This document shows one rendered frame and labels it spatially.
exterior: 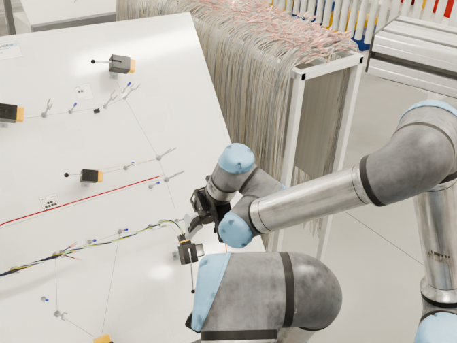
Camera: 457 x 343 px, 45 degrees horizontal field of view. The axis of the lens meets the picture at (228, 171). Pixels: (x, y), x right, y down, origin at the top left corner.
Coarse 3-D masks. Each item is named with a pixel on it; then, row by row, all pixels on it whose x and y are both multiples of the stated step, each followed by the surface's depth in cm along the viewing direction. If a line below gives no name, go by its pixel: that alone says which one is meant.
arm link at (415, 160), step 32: (416, 128) 95; (384, 160) 94; (416, 160) 92; (448, 160) 94; (288, 192) 108; (320, 192) 102; (352, 192) 98; (384, 192) 94; (416, 192) 94; (224, 224) 114; (256, 224) 112; (288, 224) 109
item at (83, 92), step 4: (80, 84) 166; (84, 84) 166; (88, 84) 167; (76, 88) 165; (80, 88) 165; (84, 88) 166; (88, 88) 167; (76, 92) 165; (80, 92) 165; (84, 92) 166; (88, 92) 166; (80, 96) 165; (84, 96) 166; (88, 96) 166; (92, 96) 167; (80, 100) 165
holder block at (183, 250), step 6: (180, 246) 162; (186, 246) 162; (192, 246) 162; (180, 252) 163; (186, 252) 161; (192, 252) 162; (180, 258) 164; (186, 258) 161; (192, 258) 162; (186, 264) 161
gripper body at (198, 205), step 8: (208, 176) 139; (200, 192) 143; (208, 192) 136; (192, 200) 145; (200, 200) 141; (208, 200) 141; (216, 200) 135; (200, 208) 141; (208, 208) 140; (208, 216) 140
